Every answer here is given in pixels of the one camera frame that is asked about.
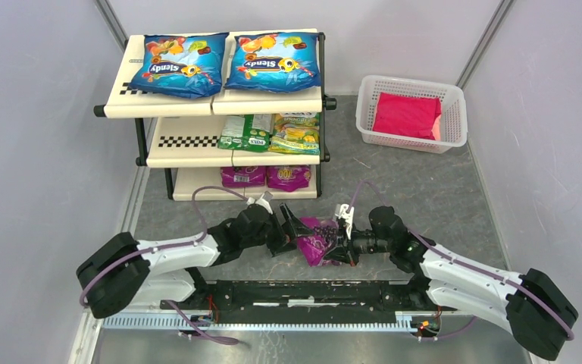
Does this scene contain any purple candy bag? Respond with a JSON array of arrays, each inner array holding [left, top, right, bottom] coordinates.
[[221, 166, 266, 188], [266, 165, 311, 192], [296, 217, 338, 267]]

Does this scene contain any blue Slendy candy bag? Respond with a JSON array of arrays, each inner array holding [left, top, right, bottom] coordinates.
[[224, 32, 321, 93]]

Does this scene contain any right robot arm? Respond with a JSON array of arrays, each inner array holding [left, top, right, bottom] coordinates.
[[326, 204, 579, 361]]

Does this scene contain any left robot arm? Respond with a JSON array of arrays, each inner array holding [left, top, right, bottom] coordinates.
[[76, 203, 314, 319]]

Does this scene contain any yellow green candy bag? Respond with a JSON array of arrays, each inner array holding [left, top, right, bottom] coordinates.
[[268, 113, 321, 155]]

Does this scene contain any cream three-tier shelf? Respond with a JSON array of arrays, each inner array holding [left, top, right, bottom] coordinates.
[[93, 35, 336, 201]]

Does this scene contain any pink bag in basket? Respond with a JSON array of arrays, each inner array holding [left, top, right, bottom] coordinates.
[[372, 93, 442, 141]]

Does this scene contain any white plastic basket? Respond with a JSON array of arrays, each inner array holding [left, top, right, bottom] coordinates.
[[355, 75, 468, 154]]

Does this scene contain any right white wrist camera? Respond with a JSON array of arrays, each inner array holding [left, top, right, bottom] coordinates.
[[333, 204, 355, 239]]

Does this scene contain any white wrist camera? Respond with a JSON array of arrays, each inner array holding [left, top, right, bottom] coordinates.
[[333, 204, 355, 239], [247, 191, 274, 215]]

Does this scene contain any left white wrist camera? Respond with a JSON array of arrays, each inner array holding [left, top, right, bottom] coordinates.
[[247, 191, 274, 215]]

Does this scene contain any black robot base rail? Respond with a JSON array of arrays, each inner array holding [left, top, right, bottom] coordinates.
[[120, 278, 458, 337]]

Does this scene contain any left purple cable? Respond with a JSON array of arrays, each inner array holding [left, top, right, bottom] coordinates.
[[79, 186, 249, 307]]

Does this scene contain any purple cable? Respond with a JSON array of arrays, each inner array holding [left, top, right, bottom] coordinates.
[[79, 186, 249, 307], [347, 180, 576, 343]]

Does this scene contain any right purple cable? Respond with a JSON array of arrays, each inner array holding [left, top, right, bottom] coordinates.
[[347, 180, 576, 343]]

